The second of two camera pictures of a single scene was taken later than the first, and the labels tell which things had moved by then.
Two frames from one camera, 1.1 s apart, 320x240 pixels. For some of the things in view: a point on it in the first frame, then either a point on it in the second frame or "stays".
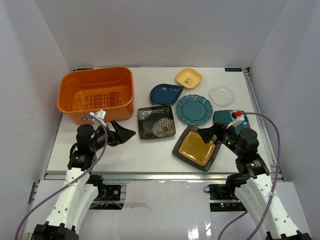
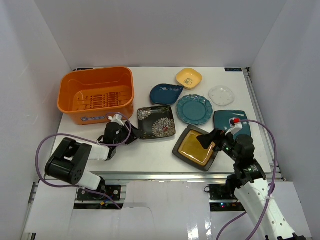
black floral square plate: x=155 y=122 stays
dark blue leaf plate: x=165 y=94 stays
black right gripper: x=218 y=130 -> x=217 y=136
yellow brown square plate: x=191 y=147 stays
